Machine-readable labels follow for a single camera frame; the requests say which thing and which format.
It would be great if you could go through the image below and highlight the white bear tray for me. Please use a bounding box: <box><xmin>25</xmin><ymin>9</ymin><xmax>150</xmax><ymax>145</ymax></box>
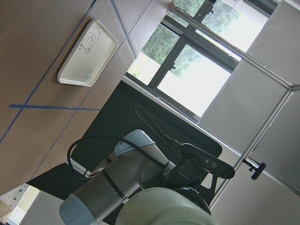
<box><xmin>57</xmin><ymin>20</ymin><xmax>119</xmax><ymax>87</ymax></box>

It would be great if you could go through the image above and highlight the black clamp on frame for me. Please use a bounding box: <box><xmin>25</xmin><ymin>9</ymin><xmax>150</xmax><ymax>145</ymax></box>
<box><xmin>242</xmin><ymin>159</ymin><xmax>267</xmax><ymax>180</ymax></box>

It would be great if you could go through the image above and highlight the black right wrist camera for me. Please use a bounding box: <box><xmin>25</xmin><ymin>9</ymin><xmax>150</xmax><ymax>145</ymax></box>
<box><xmin>180</xmin><ymin>143</ymin><xmax>235</xmax><ymax>180</ymax></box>

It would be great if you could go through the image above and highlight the pale green cup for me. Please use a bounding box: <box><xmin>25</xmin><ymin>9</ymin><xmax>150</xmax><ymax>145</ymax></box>
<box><xmin>115</xmin><ymin>187</ymin><xmax>217</xmax><ymax>225</ymax></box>

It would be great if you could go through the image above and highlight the window frame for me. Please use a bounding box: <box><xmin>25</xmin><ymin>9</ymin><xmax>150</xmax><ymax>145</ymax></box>
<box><xmin>126</xmin><ymin>0</ymin><xmax>278</xmax><ymax>122</ymax></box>

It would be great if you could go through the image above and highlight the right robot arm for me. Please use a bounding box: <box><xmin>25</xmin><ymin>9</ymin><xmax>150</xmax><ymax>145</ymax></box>
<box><xmin>59</xmin><ymin>129</ymin><xmax>176</xmax><ymax>225</ymax></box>

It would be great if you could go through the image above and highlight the black right camera cable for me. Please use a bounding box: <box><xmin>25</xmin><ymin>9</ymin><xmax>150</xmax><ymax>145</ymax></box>
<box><xmin>67</xmin><ymin>105</ymin><xmax>186</xmax><ymax>181</ymax></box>

